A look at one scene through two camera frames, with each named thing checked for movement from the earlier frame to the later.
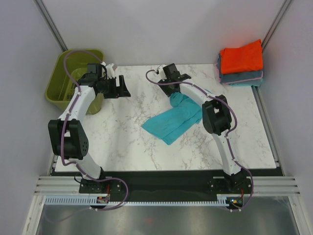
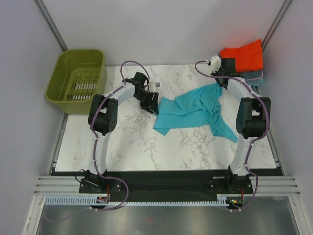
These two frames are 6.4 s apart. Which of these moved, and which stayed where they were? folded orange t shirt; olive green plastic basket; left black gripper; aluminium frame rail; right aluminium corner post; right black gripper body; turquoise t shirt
Moved: right black gripper body; turquoise t shirt; left black gripper
Stayed: right aluminium corner post; olive green plastic basket; aluminium frame rail; folded orange t shirt
